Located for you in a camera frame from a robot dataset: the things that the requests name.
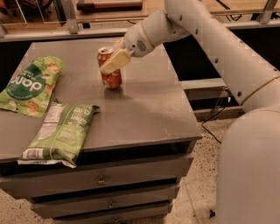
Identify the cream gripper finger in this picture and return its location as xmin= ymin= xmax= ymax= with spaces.
xmin=101 ymin=49 xmax=131 ymax=74
xmin=113 ymin=38 xmax=124 ymax=49

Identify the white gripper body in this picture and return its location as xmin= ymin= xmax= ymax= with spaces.
xmin=123 ymin=22 xmax=155 ymax=58

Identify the red coke can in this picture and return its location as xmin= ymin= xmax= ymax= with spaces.
xmin=97 ymin=46 xmax=123 ymax=89

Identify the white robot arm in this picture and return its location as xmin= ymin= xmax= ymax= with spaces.
xmin=101 ymin=0 xmax=280 ymax=224

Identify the green jalapeno chip bag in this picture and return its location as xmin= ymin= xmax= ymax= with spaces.
xmin=17 ymin=101 xmax=99 ymax=168

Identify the green chip bag front up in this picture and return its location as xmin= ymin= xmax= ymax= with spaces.
xmin=0 ymin=56 xmax=65 ymax=117

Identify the dark tray on shelf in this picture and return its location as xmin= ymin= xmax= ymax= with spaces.
xmin=76 ymin=0 xmax=143 ymax=12

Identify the grey drawer cabinet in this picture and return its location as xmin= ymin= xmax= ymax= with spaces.
xmin=0 ymin=37 xmax=203 ymax=224

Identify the middle drawer with knob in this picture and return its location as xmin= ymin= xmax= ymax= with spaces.
xmin=31 ymin=184 xmax=179 ymax=218

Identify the drawer with knob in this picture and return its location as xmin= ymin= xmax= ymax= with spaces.
xmin=0 ymin=154 xmax=193 ymax=198
xmin=53 ymin=202 xmax=172 ymax=224
xmin=31 ymin=184 xmax=179 ymax=218

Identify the top drawer with knob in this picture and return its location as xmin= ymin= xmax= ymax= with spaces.
xmin=0 ymin=154 xmax=193 ymax=198

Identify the bottom drawer with knob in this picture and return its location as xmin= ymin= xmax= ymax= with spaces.
xmin=53 ymin=202 xmax=172 ymax=224

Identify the black cable on floor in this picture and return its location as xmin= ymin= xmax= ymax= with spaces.
xmin=200 ymin=87 xmax=235 ymax=144

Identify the metal railing frame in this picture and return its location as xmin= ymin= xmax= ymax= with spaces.
xmin=0 ymin=0 xmax=280 ymax=42

